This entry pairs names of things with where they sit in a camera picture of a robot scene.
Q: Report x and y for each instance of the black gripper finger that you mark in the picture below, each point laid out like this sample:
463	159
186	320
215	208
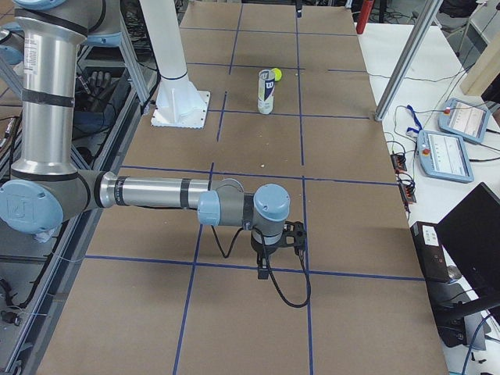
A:
298	8

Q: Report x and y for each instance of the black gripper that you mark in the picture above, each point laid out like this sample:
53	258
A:
261	248

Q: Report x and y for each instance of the yellow tennis ball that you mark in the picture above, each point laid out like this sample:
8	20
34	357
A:
277	74

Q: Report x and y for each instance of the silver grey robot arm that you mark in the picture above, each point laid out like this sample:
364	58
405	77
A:
45	189

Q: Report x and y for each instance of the clear tennis ball can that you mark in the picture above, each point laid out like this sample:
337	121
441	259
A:
266	87

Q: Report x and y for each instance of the red cylinder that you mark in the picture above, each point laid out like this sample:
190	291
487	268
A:
364	16

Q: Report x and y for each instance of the orange black adapter front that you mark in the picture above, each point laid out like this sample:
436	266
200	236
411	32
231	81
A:
407	191

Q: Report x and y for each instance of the orange black adapter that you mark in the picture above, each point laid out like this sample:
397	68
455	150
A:
407	191
399	162

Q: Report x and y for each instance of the orange black adapter rear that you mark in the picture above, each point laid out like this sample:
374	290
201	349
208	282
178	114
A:
399	162

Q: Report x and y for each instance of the black computer box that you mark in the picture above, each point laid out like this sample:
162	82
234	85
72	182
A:
431	255

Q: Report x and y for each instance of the wooden board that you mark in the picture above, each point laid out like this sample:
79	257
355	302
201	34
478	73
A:
485	21

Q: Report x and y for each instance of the rear teach pendant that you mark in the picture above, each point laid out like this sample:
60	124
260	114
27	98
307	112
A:
464	119

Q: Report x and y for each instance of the teach pendant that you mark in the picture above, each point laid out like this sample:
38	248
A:
443	156
464	119

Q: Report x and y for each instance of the front teach pendant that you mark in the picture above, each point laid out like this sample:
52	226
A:
443	156

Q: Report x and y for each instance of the black monitor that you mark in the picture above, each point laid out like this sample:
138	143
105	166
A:
470	235

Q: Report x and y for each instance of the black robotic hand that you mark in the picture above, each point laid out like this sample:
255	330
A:
94	92

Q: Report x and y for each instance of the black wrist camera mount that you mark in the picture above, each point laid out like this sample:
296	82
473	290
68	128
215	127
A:
294	236

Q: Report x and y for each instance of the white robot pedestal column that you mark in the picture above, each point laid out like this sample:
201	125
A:
178	103

